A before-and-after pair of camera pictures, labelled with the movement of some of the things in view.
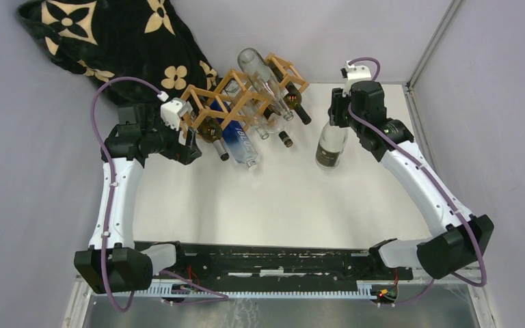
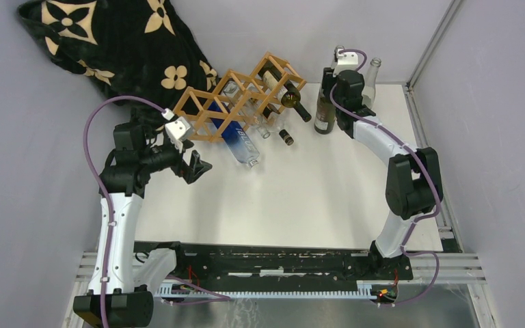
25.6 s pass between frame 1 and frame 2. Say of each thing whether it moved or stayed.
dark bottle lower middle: stayed
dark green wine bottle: moved
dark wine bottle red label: stayed
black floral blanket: stayed
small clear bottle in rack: stayed
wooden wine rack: stayed
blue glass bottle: stayed
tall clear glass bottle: moved
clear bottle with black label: moved
